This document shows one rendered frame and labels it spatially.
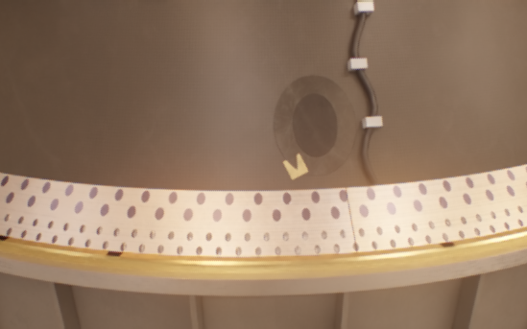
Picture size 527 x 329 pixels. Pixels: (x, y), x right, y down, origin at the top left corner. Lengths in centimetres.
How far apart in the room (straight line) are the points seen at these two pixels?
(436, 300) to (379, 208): 18
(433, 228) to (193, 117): 34
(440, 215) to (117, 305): 46
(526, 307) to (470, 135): 32
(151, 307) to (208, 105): 29
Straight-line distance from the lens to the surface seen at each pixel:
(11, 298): 80
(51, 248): 62
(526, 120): 76
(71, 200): 64
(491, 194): 68
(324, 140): 58
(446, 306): 72
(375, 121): 59
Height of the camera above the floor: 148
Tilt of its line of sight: 23 degrees down
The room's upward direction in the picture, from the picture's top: 1 degrees counter-clockwise
